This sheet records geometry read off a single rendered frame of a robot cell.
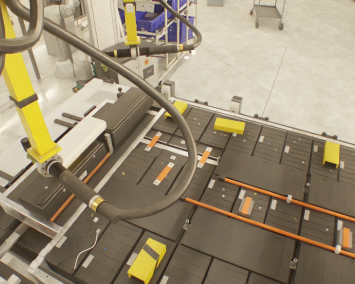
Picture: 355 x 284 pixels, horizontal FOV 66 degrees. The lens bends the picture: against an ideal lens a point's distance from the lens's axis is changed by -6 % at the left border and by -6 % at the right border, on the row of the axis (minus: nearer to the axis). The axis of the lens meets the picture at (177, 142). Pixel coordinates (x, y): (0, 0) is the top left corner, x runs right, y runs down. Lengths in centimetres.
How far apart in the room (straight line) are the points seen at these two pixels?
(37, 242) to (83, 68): 206
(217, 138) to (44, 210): 91
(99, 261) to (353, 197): 112
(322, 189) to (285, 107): 243
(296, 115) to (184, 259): 284
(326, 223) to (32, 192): 122
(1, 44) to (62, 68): 287
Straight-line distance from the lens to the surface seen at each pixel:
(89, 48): 81
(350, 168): 162
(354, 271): 126
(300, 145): 163
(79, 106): 219
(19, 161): 189
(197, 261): 112
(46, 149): 95
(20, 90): 83
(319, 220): 133
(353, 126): 386
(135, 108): 161
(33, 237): 158
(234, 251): 114
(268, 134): 164
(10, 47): 34
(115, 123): 151
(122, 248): 116
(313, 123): 364
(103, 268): 113
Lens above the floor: 201
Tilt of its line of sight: 42 degrees down
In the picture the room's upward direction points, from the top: straight up
